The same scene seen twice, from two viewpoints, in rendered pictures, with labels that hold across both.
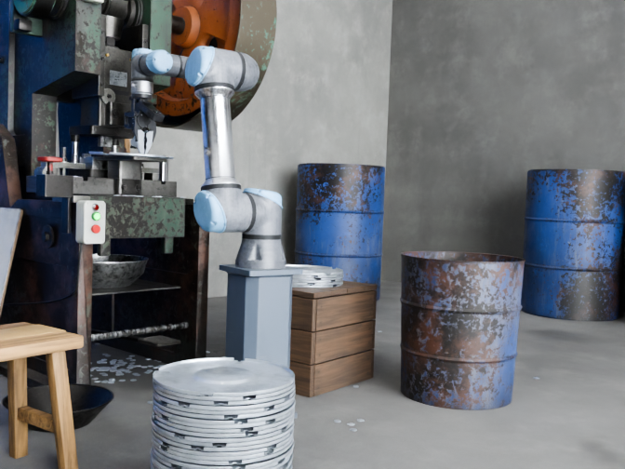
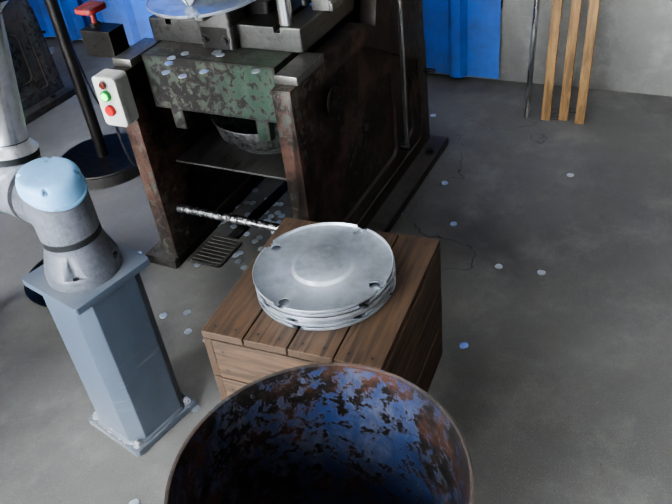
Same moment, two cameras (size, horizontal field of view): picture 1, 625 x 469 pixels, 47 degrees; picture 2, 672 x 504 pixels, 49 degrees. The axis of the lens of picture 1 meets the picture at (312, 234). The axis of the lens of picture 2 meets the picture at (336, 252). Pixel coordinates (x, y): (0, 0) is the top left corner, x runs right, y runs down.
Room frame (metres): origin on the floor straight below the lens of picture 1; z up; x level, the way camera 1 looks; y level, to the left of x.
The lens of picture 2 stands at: (2.37, -1.13, 1.32)
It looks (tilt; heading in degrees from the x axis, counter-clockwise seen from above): 37 degrees down; 78
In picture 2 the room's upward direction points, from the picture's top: 8 degrees counter-clockwise
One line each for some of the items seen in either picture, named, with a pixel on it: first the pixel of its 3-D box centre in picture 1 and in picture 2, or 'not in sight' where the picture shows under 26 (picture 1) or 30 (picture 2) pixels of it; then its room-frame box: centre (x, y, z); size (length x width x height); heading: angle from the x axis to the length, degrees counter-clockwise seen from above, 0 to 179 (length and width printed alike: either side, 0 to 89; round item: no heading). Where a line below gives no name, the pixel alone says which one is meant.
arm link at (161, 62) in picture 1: (160, 63); not in sight; (2.41, 0.53, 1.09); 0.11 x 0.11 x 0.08; 39
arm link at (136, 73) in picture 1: (142, 65); not in sight; (2.48, 0.61, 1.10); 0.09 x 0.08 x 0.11; 39
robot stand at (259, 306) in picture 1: (258, 341); (116, 347); (2.12, 0.15, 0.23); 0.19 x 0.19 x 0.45; 36
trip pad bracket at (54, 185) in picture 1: (55, 202); (111, 59); (2.26, 0.82, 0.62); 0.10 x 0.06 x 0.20; 138
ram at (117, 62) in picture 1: (111, 87); not in sight; (2.61, 0.75, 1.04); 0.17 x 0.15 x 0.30; 48
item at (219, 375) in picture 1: (224, 375); not in sight; (1.45, 0.17, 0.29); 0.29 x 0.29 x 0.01
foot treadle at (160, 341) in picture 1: (120, 336); (261, 209); (2.55, 0.68, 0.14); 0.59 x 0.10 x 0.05; 48
